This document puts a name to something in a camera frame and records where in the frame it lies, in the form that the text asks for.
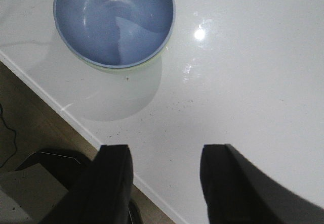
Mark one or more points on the blue plastic bowl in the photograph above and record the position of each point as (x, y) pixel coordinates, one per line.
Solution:
(114, 33)

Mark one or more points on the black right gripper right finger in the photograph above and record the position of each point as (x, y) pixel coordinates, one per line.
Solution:
(236, 191)

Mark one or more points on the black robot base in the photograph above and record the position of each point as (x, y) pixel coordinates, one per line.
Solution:
(67, 166)

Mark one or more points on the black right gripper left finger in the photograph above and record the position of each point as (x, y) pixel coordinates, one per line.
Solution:
(102, 194)

